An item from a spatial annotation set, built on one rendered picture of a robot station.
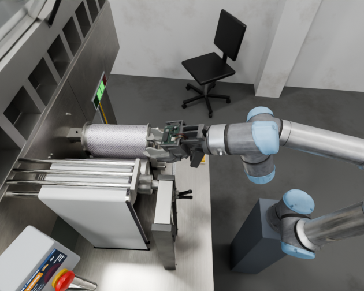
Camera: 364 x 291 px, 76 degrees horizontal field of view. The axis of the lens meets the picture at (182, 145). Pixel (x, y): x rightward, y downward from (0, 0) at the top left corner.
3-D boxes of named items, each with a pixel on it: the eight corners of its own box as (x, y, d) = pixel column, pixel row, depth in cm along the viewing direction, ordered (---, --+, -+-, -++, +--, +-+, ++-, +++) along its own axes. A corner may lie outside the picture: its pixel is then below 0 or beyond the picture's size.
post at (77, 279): (96, 290, 52) (58, 277, 36) (88, 290, 52) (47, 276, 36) (97, 282, 53) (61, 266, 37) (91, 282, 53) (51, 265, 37)
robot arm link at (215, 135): (233, 133, 60) (230, 161, 57) (216, 134, 63) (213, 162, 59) (225, 118, 55) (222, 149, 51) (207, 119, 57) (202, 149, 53)
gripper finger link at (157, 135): (140, 123, 67) (167, 125, 62) (151, 133, 72) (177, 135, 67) (137, 133, 66) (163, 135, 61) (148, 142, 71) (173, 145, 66)
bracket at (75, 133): (81, 139, 96) (80, 136, 94) (67, 139, 96) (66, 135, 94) (85, 130, 99) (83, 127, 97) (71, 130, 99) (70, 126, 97)
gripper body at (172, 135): (163, 120, 61) (206, 116, 55) (177, 135, 68) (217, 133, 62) (157, 147, 58) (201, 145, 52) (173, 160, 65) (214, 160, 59)
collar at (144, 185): (151, 197, 77) (149, 189, 72) (133, 197, 77) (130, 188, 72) (153, 180, 81) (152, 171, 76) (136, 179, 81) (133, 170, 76)
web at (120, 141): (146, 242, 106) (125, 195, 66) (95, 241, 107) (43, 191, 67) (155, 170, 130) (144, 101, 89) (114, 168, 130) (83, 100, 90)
